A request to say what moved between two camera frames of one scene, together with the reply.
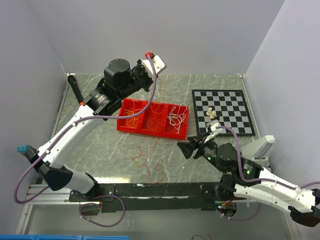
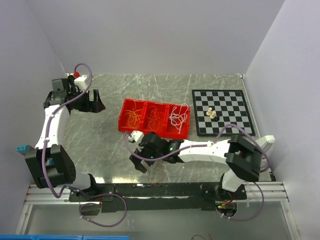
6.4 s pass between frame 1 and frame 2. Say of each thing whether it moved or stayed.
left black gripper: moved
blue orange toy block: stayed
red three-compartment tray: stayed
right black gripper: moved
